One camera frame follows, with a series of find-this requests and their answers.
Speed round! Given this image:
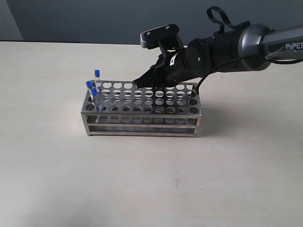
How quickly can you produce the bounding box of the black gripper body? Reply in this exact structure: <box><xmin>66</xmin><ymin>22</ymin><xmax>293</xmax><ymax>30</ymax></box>
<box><xmin>133</xmin><ymin>48</ymin><xmax>204</xmax><ymax>88</ymax></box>

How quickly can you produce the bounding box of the blue capped tube second row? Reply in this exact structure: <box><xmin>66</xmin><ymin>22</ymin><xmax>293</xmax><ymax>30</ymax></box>
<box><xmin>91</xmin><ymin>87</ymin><xmax>101</xmax><ymax>111</ymax></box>

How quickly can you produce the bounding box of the blue capped tube back row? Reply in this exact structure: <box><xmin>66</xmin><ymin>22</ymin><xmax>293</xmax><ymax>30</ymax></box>
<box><xmin>155</xmin><ymin>89</ymin><xmax>164</xmax><ymax>114</ymax></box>

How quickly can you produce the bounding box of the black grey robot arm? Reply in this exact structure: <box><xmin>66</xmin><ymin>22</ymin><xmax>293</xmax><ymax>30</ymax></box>
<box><xmin>134</xmin><ymin>23</ymin><xmax>303</xmax><ymax>88</ymax></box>

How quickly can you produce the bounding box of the stainless steel test tube rack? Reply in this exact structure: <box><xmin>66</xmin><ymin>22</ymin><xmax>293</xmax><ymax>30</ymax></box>
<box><xmin>80</xmin><ymin>80</ymin><xmax>202</xmax><ymax>137</ymax></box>

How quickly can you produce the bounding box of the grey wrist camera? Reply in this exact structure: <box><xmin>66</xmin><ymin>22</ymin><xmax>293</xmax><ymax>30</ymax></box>
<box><xmin>140</xmin><ymin>24</ymin><xmax>184</xmax><ymax>54</ymax></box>

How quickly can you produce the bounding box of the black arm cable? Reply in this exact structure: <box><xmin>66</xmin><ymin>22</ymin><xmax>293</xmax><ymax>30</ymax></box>
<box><xmin>191</xmin><ymin>6</ymin><xmax>303</xmax><ymax>95</ymax></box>

